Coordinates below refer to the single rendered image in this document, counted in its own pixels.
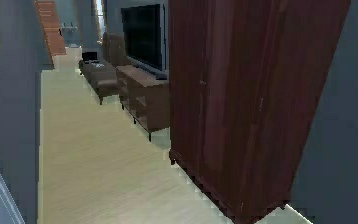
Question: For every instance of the window with curtains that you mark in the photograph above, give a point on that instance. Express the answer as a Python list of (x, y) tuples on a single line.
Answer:
[(99, 16)]

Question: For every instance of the brown armchair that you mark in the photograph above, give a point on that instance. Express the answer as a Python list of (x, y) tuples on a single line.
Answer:
[(115, 50)]

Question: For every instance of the small black box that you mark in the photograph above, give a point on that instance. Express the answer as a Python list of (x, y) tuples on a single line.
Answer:
[(89, 56)]

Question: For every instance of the brown wooden television stand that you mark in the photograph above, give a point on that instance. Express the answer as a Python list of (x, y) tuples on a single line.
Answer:
[(147, 100)]

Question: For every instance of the black flat television set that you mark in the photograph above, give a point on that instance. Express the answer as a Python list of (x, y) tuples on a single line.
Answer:
[(143, 35)]

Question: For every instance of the dark red wooden wardrobe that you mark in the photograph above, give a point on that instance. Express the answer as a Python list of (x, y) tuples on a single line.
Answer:
[(240, 100)]

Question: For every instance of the orange wooden room door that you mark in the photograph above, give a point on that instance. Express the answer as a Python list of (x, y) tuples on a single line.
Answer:
[(52, 28)]

